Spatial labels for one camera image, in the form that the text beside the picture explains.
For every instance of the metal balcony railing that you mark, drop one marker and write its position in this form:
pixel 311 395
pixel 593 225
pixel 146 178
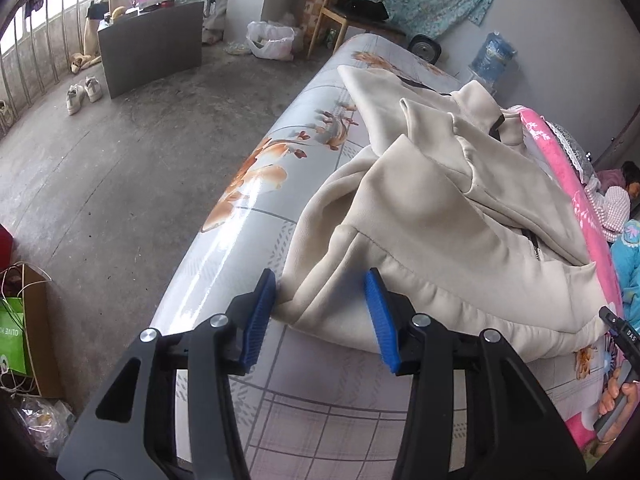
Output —
pixel 37 47

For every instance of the child in blue jacket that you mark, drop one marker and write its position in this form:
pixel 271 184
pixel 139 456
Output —
pixel 626 258

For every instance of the grey lace pillow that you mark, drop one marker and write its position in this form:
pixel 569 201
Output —
pixel 577 156

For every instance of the white plastic bag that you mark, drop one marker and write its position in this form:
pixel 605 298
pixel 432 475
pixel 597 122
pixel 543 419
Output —
pixel 271 42

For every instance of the woman in checked jacket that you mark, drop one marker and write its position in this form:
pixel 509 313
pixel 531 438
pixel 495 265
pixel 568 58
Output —
pixel 611 193

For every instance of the black bag on chair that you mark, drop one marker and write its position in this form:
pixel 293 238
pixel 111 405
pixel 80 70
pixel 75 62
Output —
pixel 364 10

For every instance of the person's right hand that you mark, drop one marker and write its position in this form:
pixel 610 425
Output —
pixel 613 390

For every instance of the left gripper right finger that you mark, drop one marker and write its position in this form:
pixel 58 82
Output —
pixel 475 410

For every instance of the dark grey cabinet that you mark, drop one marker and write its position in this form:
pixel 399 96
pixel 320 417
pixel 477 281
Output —
pixel 150 46

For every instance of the right white shoe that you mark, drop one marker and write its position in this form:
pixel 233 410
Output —
pixel 93 89

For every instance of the wooden chair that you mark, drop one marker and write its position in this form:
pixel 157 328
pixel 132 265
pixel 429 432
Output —
pixel 320 16

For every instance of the red paper bag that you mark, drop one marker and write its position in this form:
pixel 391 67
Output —
pixel 6 248

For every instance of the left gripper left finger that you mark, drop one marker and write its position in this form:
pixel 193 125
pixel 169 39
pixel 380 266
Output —
pixel 166 410

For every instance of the green paper bag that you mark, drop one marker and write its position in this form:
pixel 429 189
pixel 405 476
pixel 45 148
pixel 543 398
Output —
pixel 13 350

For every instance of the pink floral blanket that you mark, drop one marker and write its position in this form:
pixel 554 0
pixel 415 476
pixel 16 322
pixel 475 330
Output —
pixel 598 249

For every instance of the clear plastic bag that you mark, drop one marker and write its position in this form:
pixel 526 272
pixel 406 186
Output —
pixel 47 422

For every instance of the blue water bottle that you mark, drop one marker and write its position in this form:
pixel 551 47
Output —
pixel 491 60

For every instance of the beige zip jacket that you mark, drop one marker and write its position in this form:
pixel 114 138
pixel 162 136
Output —
pixel 447 206

